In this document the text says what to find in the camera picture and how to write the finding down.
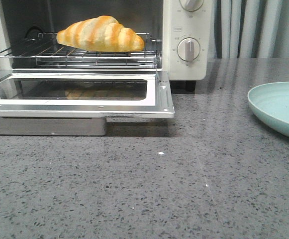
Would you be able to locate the glass oven door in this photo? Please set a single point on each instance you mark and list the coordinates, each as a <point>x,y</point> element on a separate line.
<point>85,94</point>

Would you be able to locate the upper cream temperature knob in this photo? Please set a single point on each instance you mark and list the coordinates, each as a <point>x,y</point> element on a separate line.
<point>191,5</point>

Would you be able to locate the cream Toshiba toaster oven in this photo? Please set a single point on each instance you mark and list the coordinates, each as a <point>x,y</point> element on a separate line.
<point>165,20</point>

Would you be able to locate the lower cream timer knob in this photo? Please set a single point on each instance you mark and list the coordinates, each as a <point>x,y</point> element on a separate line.
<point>188,49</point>

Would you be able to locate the golden striped bread roll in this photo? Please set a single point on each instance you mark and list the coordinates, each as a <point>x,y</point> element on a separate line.
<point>102,34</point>

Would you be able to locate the mint green plate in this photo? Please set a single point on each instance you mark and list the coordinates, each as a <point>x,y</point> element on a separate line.
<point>270,104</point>

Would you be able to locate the metal wire oven rack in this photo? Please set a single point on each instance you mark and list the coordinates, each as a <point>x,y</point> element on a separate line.
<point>43,51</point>

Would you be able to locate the black right oven foot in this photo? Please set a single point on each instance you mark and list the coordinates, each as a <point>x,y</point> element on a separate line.
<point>190,86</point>

